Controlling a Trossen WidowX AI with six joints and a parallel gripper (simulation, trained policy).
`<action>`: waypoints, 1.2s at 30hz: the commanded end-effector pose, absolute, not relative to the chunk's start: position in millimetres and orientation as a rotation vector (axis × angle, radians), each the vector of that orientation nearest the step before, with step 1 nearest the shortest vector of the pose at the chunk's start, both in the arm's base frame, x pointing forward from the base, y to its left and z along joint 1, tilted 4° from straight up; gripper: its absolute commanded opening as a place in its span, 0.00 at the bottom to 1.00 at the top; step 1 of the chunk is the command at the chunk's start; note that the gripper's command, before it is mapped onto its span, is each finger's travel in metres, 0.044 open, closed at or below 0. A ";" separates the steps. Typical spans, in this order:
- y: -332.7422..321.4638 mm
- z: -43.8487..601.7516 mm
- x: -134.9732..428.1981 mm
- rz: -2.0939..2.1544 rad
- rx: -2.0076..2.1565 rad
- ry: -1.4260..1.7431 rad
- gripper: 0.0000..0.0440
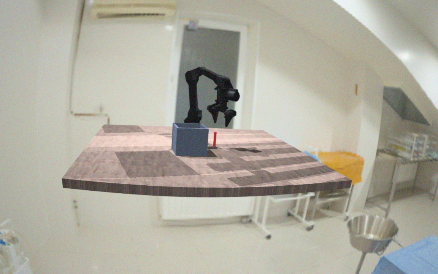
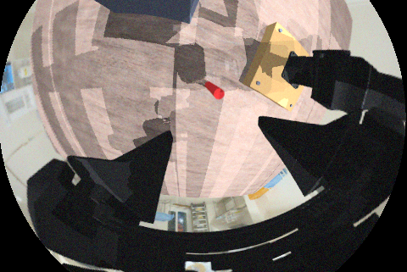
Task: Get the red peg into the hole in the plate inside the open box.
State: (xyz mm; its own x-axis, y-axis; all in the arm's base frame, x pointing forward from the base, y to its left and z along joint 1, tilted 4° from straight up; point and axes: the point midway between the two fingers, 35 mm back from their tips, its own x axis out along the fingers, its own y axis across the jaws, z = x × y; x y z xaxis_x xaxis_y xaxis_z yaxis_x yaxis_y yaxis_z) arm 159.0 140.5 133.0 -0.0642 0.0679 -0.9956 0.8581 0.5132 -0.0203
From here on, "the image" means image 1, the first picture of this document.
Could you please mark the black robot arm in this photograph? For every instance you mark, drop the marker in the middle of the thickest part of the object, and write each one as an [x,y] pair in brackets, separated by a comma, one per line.
[224,91]

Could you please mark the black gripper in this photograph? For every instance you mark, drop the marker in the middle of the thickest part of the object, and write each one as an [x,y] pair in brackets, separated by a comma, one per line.
[229,114]

